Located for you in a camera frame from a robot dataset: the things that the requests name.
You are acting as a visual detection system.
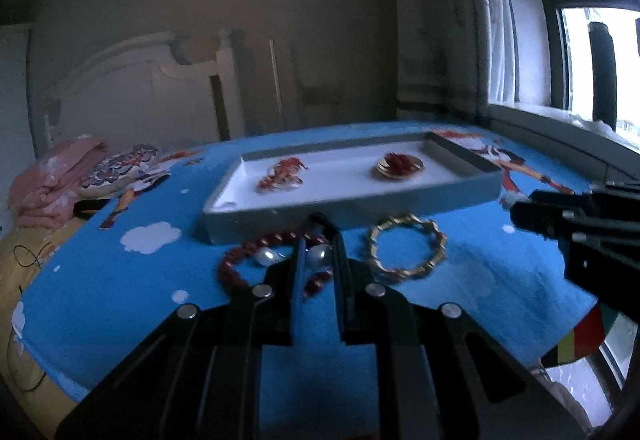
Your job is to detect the gold bangle with red cord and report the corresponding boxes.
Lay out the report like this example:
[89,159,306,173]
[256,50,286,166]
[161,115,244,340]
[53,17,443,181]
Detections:
[375,153,424,180]

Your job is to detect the black cylinder on windowsill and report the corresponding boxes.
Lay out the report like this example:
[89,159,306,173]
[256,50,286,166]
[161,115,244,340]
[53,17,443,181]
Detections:
[588,22,617,131]

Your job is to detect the blue cartoon bed sheet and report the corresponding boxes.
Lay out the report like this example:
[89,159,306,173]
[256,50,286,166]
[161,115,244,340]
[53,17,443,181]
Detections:
[24,122,596,439]

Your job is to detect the gold scalloped bangle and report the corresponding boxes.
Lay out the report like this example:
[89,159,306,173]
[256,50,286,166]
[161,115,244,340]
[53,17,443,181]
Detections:
[367,215,448,284]

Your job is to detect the folded pink blanket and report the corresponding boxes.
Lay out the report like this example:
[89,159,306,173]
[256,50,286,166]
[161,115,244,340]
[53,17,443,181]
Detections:
[8,134,108,229]

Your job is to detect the red string gold ring bracelet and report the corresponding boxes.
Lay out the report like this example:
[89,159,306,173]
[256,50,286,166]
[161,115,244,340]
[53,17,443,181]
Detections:
[255,157,310,194]

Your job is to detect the patterned round pillow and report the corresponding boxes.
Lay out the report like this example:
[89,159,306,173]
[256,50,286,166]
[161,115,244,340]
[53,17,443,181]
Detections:
[76,144,169,199]

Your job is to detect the yellow bed sheet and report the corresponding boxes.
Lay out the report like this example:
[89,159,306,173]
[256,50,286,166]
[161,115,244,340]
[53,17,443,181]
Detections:
[1,218,84,439]

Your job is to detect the white wooden headboard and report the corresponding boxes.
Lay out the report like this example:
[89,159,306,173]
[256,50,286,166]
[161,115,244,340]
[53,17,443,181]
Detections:
[41,28,246,149]

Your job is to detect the grey patterned curtain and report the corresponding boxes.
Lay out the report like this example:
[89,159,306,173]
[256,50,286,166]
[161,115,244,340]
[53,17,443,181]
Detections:
[396,0,518,121]

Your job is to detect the dark red bead bracelet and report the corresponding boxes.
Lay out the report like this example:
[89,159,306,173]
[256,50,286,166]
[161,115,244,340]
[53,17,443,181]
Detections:
[217,229,335,300]

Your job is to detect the grey shallow tray white inside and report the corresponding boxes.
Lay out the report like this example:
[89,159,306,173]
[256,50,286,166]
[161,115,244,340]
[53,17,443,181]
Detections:
[202,132,502,245]

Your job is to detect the black cable on bed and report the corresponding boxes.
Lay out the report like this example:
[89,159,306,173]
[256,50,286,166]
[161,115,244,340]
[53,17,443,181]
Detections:
[12,243,61,271]

